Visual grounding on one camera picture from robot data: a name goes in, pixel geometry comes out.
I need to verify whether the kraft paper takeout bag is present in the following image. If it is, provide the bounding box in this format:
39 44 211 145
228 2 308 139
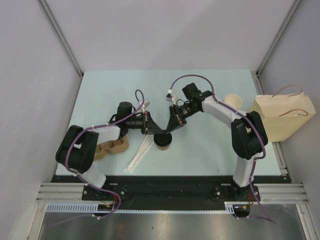
248 84 316 142

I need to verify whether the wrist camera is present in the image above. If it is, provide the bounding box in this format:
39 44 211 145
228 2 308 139
142 99 150 108
165 93 175 102

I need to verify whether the brown paper coffee cup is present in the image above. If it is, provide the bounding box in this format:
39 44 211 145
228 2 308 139
157 145 170 151

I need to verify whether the brown pulp cup carrier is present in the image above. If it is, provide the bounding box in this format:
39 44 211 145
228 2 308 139
93 137 129 161

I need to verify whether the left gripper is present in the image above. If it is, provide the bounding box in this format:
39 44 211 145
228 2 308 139
126 111 164 135

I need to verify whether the aluminium frame rail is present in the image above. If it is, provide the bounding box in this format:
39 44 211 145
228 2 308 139
36 182 309 204

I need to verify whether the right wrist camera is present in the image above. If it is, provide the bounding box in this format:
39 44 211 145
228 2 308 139
165 93 175 102

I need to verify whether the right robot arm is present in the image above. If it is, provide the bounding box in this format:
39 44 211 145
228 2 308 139
165 83 268 201

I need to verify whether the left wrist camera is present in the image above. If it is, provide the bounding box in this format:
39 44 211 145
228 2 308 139
142 99 150 108

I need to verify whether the stack of paper cups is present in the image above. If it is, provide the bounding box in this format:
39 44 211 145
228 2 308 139
224 93 243 109

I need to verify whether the white slotted cable duct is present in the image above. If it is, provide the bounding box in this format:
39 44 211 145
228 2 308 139
46 202 234 214

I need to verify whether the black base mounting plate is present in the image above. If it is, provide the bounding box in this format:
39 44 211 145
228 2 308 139
51 175 292 211

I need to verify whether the black coffee cup lid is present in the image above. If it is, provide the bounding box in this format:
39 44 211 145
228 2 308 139
153 133 173 148

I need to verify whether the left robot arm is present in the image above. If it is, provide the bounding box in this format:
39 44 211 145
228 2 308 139
55 101 165 200

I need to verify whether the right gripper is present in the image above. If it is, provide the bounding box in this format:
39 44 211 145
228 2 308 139
166 102 200 134

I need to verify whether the white wrapped straw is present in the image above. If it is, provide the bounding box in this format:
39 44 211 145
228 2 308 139
124 137 153 173
128 139 155 173
122 136 151 173

